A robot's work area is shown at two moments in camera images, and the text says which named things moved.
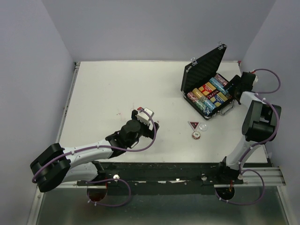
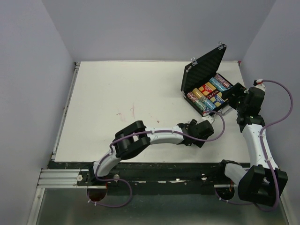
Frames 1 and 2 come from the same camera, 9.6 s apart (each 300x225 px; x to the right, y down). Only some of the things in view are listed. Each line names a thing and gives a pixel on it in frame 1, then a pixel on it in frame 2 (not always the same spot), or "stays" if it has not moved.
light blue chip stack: x=221 y=88 stays
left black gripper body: x=145 y=131 -> x=198 y=144
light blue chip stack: x=217 y=85 stays
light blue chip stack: x=209 y=104 stays
